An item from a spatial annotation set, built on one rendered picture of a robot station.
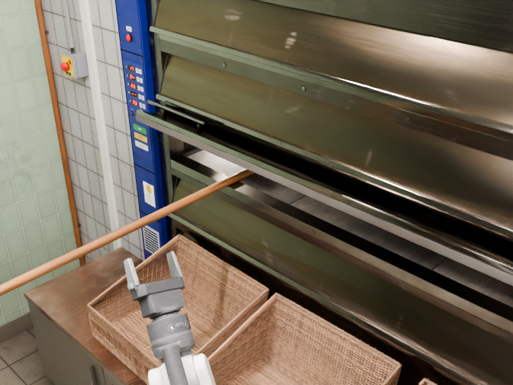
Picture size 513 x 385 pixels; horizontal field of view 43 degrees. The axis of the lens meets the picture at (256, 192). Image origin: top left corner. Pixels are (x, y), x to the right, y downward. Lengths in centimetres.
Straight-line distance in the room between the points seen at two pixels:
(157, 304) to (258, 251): 112
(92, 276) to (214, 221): 75
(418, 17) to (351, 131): 42
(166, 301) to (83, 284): 170
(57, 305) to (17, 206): 72
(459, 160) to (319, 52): 51
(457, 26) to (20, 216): 247
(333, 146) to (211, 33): 60
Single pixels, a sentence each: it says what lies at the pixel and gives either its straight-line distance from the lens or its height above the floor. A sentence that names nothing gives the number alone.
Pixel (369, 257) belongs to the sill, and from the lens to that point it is 210.
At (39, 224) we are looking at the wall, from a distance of 359.
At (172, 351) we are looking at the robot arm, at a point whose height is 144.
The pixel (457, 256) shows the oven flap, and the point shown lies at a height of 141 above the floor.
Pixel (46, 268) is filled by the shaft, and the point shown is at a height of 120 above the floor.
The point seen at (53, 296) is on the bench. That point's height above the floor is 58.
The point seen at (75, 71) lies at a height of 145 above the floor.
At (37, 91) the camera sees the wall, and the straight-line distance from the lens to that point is 335.
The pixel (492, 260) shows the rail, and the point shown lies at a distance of 167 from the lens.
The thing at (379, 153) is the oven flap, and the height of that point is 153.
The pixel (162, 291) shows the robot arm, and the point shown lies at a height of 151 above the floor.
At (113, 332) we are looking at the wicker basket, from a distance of 257.
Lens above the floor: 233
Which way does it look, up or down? 28 degrees down
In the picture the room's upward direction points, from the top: 1 degrees counter-clockwise
